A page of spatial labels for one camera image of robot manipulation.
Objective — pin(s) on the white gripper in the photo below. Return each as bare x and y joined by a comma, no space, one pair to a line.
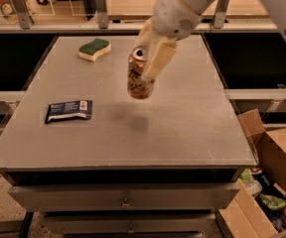
173,16

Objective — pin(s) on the orange soda can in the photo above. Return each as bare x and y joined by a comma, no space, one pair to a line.
136,86

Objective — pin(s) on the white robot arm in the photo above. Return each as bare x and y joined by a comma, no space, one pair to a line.
274,9

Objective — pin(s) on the blue rxbar wrapper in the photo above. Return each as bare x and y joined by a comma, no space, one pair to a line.
81,109

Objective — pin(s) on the green yellow sponge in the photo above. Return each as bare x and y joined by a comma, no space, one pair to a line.
95,49

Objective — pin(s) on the cardboard box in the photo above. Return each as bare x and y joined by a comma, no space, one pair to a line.
247,216

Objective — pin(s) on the green snack bag in box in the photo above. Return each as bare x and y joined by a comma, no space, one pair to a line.
273,202

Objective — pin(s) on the upper grey drawer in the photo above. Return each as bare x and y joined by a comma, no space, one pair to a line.
151,196

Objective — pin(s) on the grey drawer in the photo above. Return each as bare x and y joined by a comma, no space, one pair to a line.
129,223
151,196

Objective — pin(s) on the lower grey drawer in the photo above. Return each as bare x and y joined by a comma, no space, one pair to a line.
129,223

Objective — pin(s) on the middle metal bracket post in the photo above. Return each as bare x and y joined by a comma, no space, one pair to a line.
102,16

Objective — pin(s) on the metal bracket post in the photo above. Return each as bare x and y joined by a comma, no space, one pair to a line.
220,13
23,14
102,16

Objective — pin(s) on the right metal bracket post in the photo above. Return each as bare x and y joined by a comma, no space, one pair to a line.
220,13

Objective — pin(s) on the left metal bracket post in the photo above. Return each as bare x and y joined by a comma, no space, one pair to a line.
23,14

